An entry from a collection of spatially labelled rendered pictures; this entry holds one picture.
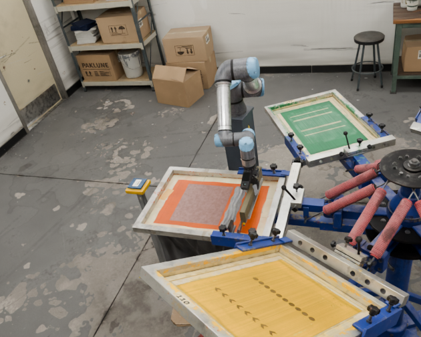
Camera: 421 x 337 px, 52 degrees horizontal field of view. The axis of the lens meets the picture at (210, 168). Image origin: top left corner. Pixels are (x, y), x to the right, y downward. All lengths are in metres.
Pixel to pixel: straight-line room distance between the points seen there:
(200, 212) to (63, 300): 1.60
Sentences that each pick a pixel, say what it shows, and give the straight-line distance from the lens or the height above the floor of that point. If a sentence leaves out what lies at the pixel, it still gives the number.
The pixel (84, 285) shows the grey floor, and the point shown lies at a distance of 3.77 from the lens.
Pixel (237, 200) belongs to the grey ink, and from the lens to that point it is 2.57.
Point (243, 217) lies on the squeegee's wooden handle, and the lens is 2.30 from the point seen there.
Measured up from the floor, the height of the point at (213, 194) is 0.96.
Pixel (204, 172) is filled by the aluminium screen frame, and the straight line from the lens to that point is 2.79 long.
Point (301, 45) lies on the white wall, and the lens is 6.08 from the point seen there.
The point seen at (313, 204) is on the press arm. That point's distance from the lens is 2.39.
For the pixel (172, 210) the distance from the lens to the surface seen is 2.61.
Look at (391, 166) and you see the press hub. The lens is 2.22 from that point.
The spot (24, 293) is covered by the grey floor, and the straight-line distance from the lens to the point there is 3.98.
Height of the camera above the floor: 2.63
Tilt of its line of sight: 36 degrees down
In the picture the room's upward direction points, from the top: 11 degrees counter-clockwise
